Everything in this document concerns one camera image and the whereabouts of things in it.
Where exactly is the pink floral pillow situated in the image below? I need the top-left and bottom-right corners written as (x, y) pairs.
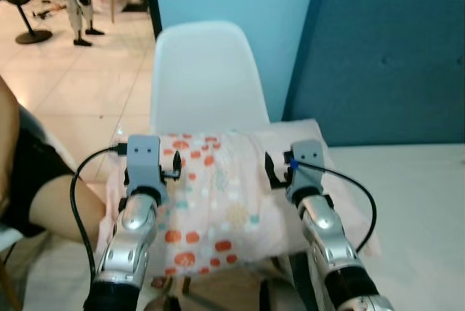
top-left (98, 118), bottom-right (380, 277)

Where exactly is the white plastic chair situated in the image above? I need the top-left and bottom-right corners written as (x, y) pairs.
top-left (147, 20), bottom-right (295, 297)

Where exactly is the seated person in black shorts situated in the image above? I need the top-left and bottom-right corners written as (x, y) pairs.
top-left (0, 75), bottom-right (108, 245)

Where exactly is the white bed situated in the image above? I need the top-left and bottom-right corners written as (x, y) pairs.
top-left (320, 142), bottom-right (465, 311)

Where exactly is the blue upholstered headboard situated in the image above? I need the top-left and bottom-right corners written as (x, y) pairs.
top-left (282, 0), bottom-right (465, 147)

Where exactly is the black standing fan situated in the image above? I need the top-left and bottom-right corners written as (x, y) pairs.
top-left (0, 0), bottom-right (53, 45)

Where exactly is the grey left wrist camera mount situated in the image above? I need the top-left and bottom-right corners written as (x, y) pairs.
top-left (125, 135), bottom-right (168, 195)

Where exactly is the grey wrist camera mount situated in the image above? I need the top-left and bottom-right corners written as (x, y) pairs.
top-left (125, 135), bottom-right (168, 195)
top-left (288, 140), bottom-right (326, 199)

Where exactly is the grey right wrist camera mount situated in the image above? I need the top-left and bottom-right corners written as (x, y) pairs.
top-left (288, 140), bottom-right (326, 199)

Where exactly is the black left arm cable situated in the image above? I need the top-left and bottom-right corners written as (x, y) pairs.
top-left (70, 145), bottom-right (130, 277)

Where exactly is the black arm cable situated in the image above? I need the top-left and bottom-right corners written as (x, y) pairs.
top-left (70, 145), bottom-right (130, 277)
top-left (291, 161), bottom-right (378, 255)

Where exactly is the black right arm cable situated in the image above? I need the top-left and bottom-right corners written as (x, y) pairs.
top-left (291, 161), bottom-right (378, 255)

